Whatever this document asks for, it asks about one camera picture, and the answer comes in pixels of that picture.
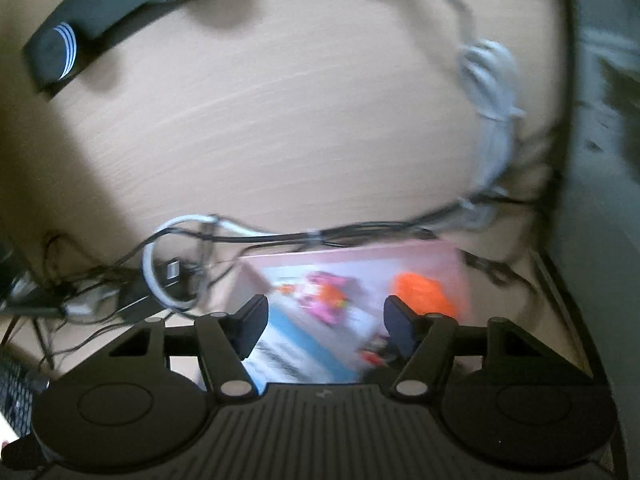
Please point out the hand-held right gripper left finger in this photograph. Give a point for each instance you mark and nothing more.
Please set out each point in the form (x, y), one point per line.
(250, 322)

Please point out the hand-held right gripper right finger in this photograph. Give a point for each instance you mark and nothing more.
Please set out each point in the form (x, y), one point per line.
(400, 322)

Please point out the orange plastic piece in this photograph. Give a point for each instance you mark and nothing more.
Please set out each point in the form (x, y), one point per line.
(420, 290)

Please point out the blue and white tissue packet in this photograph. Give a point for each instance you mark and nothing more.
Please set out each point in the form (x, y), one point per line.
(310, 355)

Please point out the pink cardboard box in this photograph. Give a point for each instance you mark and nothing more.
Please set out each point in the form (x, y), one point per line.
(435, 260)

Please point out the pink and teal toy figure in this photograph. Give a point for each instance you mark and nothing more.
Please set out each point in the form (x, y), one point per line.
(325, 305)

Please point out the black power adapter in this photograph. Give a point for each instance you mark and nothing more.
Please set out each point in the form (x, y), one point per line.
(137, 302)

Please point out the white power strip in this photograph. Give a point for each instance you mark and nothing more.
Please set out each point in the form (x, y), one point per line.
(87, 305)

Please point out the computer case with glass panel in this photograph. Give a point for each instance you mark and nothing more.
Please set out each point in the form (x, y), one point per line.
(600, 210)

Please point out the black keyboard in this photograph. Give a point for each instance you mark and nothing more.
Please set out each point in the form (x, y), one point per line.
(15, 395)

